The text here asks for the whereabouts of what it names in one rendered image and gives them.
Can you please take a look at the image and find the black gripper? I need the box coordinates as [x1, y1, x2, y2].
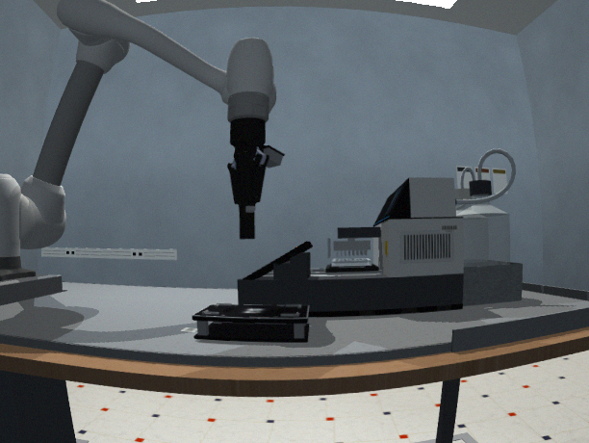
[227, 117, 269, 239]

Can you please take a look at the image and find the grey bottle with blue liquid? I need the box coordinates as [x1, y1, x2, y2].
[455, 189, 473, 215]

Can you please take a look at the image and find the grey flexible hose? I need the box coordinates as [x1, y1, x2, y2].
[461, 168, 475, 189]

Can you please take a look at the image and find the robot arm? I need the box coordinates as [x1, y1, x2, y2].
[0, 0, 276, 281]

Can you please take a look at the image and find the grey curved hose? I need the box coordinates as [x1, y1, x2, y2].
[456, 149, 516, 204]

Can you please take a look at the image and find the clear bottle with black cap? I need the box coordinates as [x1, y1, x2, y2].
[456, 180, 510, 267]

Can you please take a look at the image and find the dark grey raised edge strip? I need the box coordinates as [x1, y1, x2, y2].
[451, 282, 589, 352]

